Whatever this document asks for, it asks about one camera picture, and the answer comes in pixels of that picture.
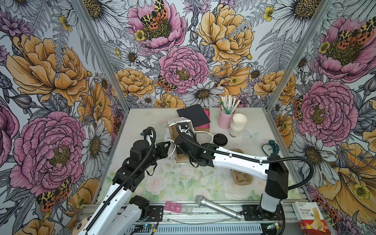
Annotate white paper straws bundle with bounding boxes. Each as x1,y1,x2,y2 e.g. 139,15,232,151
220,96,240,115

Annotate teal alarm clock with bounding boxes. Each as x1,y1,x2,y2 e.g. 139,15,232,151
262,140,280,157

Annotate black napkin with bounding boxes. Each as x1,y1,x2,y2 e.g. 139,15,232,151
177,105,204,126

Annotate stack of white paper cups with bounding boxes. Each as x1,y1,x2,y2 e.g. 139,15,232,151
229,114,248,138

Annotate plush doll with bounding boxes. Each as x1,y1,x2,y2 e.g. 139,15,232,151
72,214,92,235

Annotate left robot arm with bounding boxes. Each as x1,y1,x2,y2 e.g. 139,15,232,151
76,127,170,235

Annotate cardboard napkin box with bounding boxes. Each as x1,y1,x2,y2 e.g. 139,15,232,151
194,108,210,132

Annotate brown pulp cup carrier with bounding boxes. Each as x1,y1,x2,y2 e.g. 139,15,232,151
231,148,254,186

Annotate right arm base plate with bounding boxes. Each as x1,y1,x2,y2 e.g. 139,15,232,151
242,205,284,221

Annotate pink napkins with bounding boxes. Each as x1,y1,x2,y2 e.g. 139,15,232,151
194,108,211,129

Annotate bandage box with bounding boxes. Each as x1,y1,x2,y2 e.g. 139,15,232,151
292,202,331,235

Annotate silver microphone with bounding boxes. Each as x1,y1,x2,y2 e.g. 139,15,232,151
195,195,242,221

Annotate stack of black lids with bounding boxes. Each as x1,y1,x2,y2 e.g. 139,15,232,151
213,133,228,147

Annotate pastel patterned gift bag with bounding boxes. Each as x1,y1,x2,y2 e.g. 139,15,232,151
164,117,213,164

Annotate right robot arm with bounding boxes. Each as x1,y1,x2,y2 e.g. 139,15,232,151
174,123,315,213

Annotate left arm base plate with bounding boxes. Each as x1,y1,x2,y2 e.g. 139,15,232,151
145,205,164,222

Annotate pink plastic tray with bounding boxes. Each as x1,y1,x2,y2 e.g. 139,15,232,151
164,201,193,216

